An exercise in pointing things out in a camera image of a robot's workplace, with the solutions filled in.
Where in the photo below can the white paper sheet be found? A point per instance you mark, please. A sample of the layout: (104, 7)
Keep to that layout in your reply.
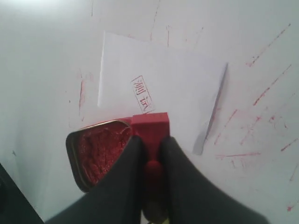
(142, 77)

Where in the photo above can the red plastic stamp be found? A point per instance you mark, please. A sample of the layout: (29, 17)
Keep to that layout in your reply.
(152, 128)

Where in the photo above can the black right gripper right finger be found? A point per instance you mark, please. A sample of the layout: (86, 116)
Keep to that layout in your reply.
(193, 199)

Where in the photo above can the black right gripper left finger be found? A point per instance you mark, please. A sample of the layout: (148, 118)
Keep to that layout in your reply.
(115, 199)

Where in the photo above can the red ink tin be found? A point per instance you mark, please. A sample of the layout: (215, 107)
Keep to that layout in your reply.
(94, 149)

